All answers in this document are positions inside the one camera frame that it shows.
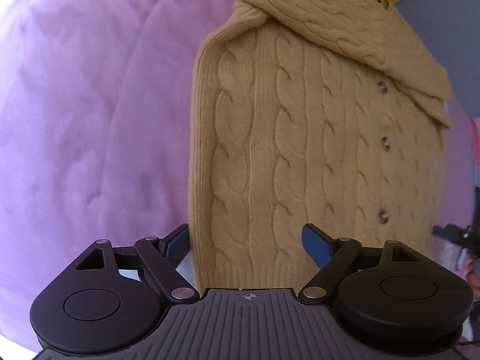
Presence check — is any beige cable knit sweater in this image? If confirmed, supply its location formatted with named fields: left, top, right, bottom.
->
left=189, top=0, right=452, bottom=289

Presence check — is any pink bed sheet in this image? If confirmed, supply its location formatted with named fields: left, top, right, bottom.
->
left=1, top=0, right=473, bottom=351

